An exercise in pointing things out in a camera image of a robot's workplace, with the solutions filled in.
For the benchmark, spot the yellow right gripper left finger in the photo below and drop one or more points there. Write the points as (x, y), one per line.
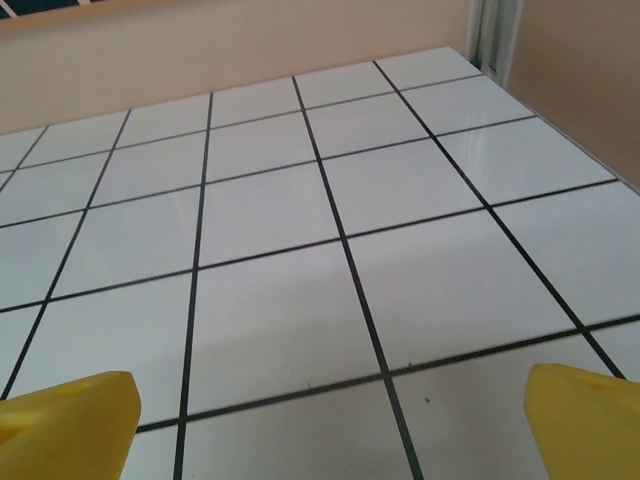
(70, 425)

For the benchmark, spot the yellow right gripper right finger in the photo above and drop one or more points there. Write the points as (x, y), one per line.
(590, 430)

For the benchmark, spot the aluminium corner post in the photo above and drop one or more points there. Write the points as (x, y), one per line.
(487, 35)

